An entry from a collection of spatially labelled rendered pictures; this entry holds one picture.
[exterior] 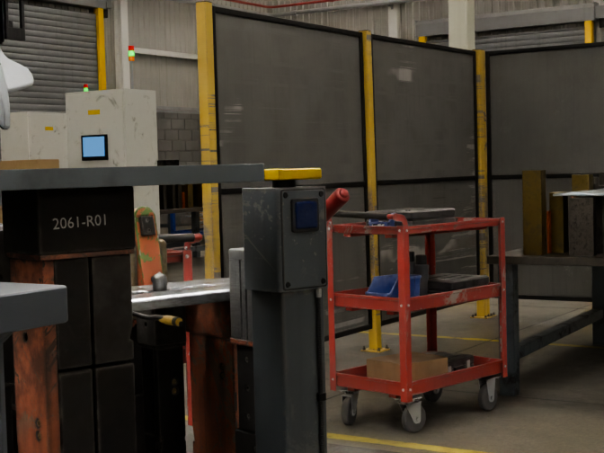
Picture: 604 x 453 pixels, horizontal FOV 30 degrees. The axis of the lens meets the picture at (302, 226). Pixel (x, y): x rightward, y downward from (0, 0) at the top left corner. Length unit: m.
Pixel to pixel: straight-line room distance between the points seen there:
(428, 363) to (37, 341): 4.04
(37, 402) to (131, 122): 10.53
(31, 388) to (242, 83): 4.93
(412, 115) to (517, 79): 1.17
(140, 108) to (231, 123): 5.88
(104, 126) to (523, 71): 4.83
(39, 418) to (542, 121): 7.48
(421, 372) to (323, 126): 2.08
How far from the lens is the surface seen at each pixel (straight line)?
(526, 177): 5.62
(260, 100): 6.07
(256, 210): 1.22
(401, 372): 4.84
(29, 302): 0.61
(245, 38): 6.01
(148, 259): 1.67
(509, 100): 8.51
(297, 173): 1.21
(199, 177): 1.09
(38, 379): 1.08
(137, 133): 11.63
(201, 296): 1.47
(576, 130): 8.33
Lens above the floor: 1.16
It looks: 3 degrees down
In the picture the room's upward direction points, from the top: 2 degrees counter-clockwise
